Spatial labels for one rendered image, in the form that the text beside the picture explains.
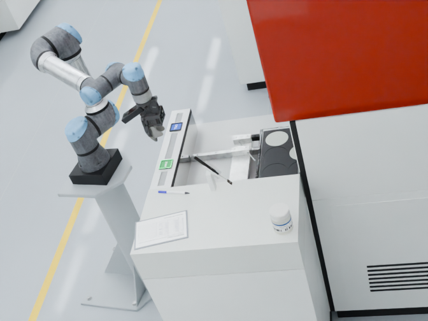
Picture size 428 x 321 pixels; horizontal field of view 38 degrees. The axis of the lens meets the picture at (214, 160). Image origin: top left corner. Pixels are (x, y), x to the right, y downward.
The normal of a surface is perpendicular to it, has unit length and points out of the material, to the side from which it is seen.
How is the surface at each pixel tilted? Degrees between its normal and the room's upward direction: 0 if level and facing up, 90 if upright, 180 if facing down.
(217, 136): 0
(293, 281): 90
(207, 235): 0
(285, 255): 90
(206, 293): 90
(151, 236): 0
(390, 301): 90
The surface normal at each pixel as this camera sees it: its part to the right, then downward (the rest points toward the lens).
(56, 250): -0.25, -0.75
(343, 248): -0.12, 0.65
